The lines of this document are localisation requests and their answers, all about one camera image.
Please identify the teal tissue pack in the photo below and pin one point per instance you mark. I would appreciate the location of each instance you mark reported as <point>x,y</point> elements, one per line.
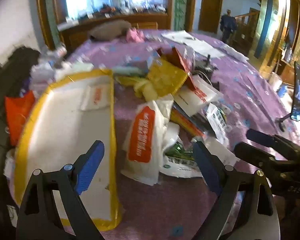
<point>127,71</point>

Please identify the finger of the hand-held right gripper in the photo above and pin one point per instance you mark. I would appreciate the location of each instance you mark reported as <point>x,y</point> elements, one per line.
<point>255,155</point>
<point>260,136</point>

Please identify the grey cushion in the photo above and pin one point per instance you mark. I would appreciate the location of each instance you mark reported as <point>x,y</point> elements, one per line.
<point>110,30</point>

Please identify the clear plastic bag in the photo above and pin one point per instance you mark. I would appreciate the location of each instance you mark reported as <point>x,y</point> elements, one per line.
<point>50,65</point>

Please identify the wooden door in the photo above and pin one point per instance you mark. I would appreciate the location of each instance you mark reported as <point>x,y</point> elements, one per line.
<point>210,10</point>

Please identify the red foil bag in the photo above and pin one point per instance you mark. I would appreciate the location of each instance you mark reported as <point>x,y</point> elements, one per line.
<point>180,58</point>

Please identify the orange bag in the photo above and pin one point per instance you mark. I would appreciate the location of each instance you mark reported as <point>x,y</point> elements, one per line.
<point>17,115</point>

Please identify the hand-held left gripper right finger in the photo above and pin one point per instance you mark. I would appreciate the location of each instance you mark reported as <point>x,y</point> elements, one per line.
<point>206,165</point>

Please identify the black jacket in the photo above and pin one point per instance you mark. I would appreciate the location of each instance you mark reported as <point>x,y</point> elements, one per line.
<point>12,67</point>

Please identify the gold foil bag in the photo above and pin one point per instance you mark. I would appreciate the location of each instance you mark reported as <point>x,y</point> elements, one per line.
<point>166,77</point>

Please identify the pink cloth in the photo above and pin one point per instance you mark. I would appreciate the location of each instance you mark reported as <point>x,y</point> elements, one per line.
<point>135,35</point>

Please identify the green and white packet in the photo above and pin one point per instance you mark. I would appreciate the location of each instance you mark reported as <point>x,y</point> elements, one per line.
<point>180,165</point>
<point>218,120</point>

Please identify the yellow cardboard box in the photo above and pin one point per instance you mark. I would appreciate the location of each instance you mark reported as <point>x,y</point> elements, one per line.
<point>65,135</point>

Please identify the white packet with orange label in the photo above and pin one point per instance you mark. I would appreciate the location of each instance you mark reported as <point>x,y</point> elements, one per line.
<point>142,135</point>

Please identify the striped colourful packet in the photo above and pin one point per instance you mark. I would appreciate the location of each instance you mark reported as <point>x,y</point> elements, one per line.
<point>187,125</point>

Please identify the white papers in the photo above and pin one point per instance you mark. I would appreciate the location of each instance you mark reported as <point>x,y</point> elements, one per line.
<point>190,41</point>

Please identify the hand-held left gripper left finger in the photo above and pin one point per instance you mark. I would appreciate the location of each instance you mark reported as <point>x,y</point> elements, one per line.
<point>90,165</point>

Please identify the yellow cloth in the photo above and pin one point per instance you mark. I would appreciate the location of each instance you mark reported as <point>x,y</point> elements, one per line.
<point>140,83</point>

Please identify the white packet with orange text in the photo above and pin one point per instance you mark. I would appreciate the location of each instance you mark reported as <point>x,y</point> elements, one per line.
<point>96,97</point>

